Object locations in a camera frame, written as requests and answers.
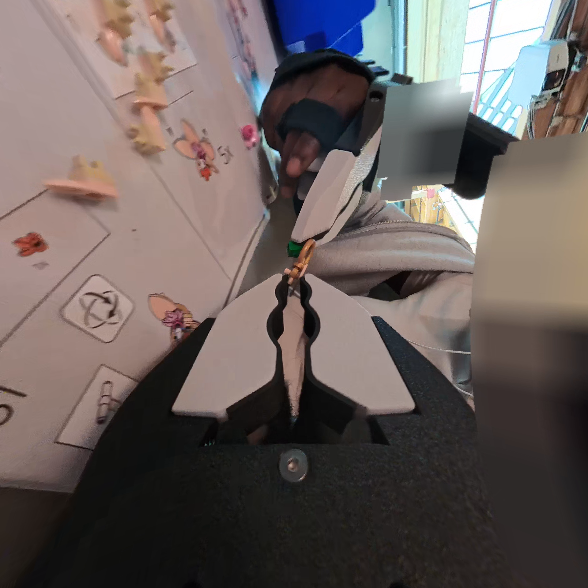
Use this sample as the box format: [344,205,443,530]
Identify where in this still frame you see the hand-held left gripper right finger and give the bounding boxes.
[298,273,416,418]

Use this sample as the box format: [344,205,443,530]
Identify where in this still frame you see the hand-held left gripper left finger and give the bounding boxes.
[172,273,292,422]

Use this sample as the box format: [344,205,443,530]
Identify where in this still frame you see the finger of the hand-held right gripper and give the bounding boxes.
[293,149,355,243]
[316,130,383,245]

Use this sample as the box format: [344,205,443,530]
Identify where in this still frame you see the gold ring with peach petal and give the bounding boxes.
[285,239,318,297]

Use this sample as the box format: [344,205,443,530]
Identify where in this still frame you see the grey desk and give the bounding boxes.
[0,133,297,588]

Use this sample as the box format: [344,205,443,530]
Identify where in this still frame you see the person's right hand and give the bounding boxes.
[258,76,369,198]

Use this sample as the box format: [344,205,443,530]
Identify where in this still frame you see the blue plastic bin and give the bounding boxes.
[271,0,377,56]

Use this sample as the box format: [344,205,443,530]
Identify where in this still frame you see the open building instruction booklet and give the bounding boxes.
[0,0,281,492]

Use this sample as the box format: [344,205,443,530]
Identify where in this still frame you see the white earphone cable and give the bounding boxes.
[404,337,474,356]

